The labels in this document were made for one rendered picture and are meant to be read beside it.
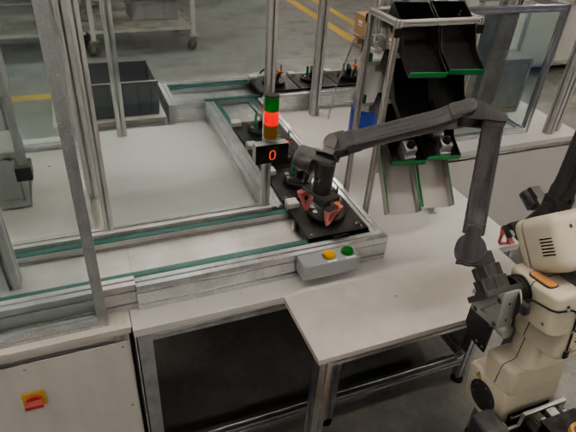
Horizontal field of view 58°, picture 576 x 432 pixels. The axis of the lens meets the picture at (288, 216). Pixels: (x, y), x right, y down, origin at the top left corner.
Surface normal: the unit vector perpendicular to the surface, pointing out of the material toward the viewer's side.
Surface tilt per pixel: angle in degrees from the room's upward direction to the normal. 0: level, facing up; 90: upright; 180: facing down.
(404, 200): 45
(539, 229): 90
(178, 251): 0
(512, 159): 90
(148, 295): 90
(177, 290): 90
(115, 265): 0
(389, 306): 0
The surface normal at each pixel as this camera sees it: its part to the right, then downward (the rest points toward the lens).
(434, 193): 0.18, -0.18
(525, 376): 0.37, 0.43
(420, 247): 0.06, -0.82
